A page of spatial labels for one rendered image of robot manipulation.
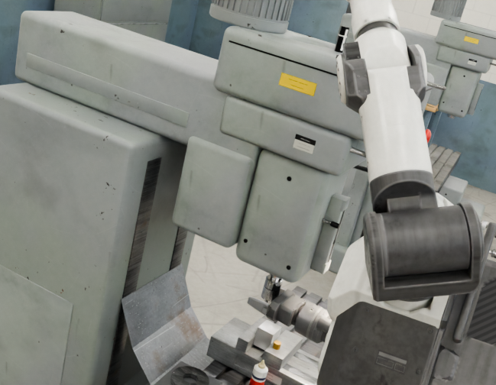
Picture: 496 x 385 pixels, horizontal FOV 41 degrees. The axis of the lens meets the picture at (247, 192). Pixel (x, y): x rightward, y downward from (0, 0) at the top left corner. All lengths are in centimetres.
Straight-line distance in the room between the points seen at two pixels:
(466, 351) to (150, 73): 108
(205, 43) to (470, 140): 371
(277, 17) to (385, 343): 90
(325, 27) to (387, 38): 747
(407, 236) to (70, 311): 123
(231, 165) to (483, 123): 666
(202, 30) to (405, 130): 842
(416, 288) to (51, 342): 132
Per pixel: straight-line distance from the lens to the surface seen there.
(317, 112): 152
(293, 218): 163
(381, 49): 103
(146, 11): 718
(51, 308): 199
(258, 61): 157
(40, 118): 184
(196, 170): 170
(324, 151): 154
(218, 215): 170
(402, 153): 94
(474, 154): 824
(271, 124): 158
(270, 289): 181
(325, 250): 171
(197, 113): 169
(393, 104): 97
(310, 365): 201
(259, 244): 169
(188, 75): 169
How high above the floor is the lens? 209
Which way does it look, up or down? 21 degrees down
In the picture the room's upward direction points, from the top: 14 degrees clockwise
